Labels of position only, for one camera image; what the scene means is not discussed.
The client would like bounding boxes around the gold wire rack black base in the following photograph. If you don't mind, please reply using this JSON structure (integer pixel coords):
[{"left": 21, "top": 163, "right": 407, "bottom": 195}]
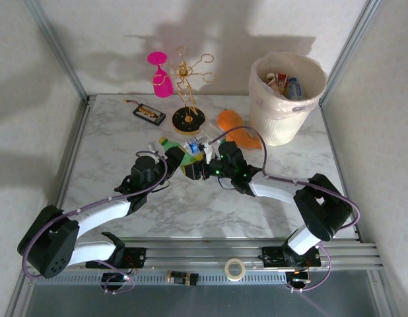
[{"left": 153, "top": 46, "right": 217, "bottom": 135}]

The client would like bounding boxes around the translucent bin liner bag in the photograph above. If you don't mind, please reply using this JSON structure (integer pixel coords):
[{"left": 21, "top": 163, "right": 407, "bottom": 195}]
[{"left": 249, "top": 51, "right": 329, "bottom": 115}]

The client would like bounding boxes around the pink plastic wine glass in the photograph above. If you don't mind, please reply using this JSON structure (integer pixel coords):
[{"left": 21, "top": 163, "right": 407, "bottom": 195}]
[{"left": 147, "top": 51, "right": 174, "bottom": 99}]

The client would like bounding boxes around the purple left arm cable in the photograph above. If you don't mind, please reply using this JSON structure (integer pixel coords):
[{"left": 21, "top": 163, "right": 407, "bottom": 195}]
[{"left": 20, "top": 150, "right": 169, "bottom": 288}]

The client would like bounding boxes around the aluminium mounting rail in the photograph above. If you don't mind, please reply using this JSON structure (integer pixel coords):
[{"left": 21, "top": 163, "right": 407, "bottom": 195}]
[{"left": 85, "top": 242, "right": 385, "bottom": 273}]

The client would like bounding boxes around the black gold cylinder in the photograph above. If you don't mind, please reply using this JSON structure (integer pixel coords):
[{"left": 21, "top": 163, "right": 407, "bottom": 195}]
[{"left": 166, "top": 269, "right": 200, "bottom": 287}]

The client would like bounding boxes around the clear bottle blue white label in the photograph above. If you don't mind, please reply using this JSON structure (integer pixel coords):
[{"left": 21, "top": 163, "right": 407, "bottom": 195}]
[{"left": 183, "top": 137, "right": 207, "bottom": 156}]

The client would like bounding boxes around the light blue label water bottle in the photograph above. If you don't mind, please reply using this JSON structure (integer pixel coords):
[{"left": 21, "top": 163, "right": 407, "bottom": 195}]
[{"left": 287, "top": 77, "right": 304, "bottom": 100}]

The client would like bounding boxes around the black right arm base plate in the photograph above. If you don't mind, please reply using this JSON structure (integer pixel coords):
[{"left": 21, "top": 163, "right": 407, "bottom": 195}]
[{"left": 260, "top": 246, "right": 322, "bottom": 268}]

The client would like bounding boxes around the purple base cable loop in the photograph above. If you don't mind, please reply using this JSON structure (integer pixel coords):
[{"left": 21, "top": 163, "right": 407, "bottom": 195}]
[
  {"left": 98, "top": 260, "right": 137, "bottom": 295},
  {"left": 285, "top": 246, "right": 333, "bottom": 293}
]

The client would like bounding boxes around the orange plastic object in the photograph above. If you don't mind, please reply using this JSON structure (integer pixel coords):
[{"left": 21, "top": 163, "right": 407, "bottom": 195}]
[{"left": 217, "top": 108, "right": 263, "bottom": 151}]

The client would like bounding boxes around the grey slotted cable duct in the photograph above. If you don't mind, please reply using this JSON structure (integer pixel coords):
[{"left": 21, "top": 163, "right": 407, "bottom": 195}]
[{"left": 35, "top": 272, "right": 323, "bottom": 287}]

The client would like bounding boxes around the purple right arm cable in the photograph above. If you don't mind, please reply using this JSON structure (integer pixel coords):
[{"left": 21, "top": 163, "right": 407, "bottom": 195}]
[{"left": 207, "top": 126, "right": 360, "bottom": 229}]

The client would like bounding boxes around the black battery pack gold label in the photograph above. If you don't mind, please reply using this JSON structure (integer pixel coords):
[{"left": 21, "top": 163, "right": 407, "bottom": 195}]
[{"left": 123, "top": 98, "right": 167, "bottom": 126}]

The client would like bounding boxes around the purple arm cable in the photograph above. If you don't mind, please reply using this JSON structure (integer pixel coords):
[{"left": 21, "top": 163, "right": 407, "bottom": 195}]
[
  {"left": 207, "top": 126, "right": 360, "bottom": 229},
  {"left": 20, "top": 150, "right": 169, "bottom": 288}
]

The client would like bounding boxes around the beige tape roll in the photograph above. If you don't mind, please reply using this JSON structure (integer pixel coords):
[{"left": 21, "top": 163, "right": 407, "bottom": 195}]
[{"left": 224, "top": 258, "right": 247, "bottom": 282}]

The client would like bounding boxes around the white ribbed plastic bin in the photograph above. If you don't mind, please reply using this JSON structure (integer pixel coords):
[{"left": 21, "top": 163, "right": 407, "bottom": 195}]
[{"left": 248, "top": 51, "right": 329, "bottom": 147}]

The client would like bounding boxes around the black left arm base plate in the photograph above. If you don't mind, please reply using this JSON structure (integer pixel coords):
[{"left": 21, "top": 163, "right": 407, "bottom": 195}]
[{"left": 86, "top": 246, "right": 148, "bottom": 269}]

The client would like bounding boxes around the green plastic bottle yellow cap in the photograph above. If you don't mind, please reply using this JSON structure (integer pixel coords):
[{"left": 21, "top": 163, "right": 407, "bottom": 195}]
[{"left": 157, "top": 136, "right": 205, "bottom": 176}]

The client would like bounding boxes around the aluminium frame post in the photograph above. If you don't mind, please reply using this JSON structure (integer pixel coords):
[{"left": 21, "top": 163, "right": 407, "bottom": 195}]
[
  {"left": 24, "top": 0, "right": 89, "bottom": 100},
  {"left": 319, "top": 0, "right": 380, "bottom": 105}
]

